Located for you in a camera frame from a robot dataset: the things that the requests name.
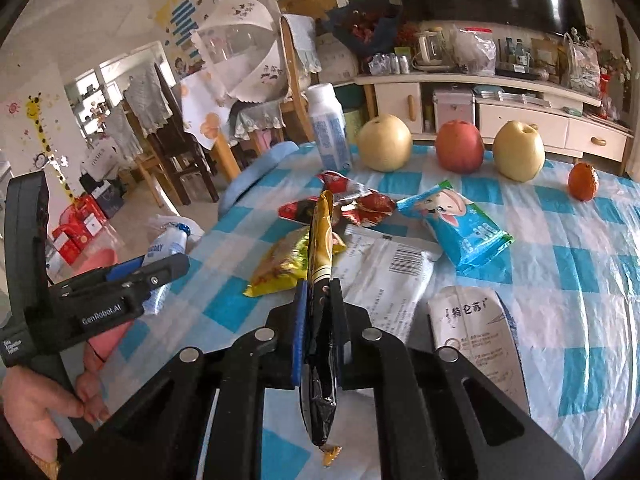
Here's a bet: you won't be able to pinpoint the dark wooden chair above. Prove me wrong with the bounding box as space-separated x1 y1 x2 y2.
122 62 221 206

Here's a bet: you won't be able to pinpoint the blue bar wall sticker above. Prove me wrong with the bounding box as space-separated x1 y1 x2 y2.
152 0 221 61

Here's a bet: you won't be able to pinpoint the blue snack packet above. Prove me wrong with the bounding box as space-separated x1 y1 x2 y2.
396 181 515 267

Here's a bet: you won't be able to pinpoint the orange tangerine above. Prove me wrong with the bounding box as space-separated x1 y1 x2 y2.
568 162 600 202

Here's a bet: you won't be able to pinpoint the glass kettle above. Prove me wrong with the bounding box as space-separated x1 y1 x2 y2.
412 27 453 72

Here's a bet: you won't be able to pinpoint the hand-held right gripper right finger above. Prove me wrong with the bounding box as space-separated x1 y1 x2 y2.
327 277 586 480

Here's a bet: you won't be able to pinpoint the light wooden chair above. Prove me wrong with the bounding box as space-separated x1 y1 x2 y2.
277 14 322 143

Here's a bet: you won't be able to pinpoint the red apple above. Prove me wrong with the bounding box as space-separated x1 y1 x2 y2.
434 120 485 175

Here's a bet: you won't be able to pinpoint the dark wrapped bouquet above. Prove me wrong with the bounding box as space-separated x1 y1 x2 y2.
322 0 403 58

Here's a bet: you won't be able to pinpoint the red snack packet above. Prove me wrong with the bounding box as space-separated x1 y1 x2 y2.
277 170 397 227

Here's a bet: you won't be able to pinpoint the group of small glass jars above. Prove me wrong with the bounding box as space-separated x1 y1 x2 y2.
367 52 411 75

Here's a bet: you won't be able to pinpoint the giraffe wall sticker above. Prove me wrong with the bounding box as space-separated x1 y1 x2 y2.
25 92 83 206

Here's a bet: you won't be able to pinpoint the white mailer bag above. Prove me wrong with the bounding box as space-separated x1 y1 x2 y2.
331 224 437 333

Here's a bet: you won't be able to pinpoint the white plastic bottle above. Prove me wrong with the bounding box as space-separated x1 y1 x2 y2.
306 83 354 171

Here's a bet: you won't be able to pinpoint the pink plastic basin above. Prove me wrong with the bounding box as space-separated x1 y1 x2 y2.
75 245 133 361

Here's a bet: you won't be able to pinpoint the yellow pear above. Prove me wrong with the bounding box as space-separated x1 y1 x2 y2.
357 113 414 173
493 120 546 183

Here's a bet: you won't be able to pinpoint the small bottle blue cap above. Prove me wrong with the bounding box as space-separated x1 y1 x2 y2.
142 222 192 316

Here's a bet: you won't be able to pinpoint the white milk carton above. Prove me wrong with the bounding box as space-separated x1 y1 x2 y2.
426 285 532 415

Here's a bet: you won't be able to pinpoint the clear plastic bag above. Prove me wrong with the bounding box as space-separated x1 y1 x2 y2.
450 22 497 76

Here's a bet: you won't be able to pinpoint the printed plastic bag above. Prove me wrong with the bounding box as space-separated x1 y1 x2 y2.
562 32 603 98

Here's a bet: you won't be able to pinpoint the yellow snack packet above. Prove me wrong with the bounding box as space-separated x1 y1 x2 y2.
243 226 347 297

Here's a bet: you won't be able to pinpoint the white mesh food cover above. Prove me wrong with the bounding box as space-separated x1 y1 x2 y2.
191 0 287 106

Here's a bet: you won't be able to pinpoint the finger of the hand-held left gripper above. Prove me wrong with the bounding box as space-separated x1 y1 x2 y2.
106 255 151 282
120 253 191 295

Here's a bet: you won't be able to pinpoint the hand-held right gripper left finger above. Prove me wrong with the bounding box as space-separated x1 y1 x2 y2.
60 279 308 480

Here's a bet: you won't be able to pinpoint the blue checkered tablecloth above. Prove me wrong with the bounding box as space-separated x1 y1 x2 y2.
97 142 640 480

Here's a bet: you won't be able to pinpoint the white tv cabinet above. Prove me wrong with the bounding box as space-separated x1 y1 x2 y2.
355 72 636 176

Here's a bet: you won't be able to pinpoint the blue cushion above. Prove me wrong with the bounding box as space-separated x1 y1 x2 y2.
218 141 301 213

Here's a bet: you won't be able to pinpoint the silver tin box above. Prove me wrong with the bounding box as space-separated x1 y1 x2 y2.
432 89 476 131

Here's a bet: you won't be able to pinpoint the black gold snack packet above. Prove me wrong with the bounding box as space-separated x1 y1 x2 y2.
299 190 347 467

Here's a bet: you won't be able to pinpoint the person's left hand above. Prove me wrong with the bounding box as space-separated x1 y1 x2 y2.
0 345 111 463

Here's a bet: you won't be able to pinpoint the red gift boxes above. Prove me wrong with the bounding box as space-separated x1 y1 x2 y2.
50 195 108 266

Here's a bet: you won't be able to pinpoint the orange print dining tablecloth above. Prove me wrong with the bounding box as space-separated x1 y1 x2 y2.
177 70 236 151

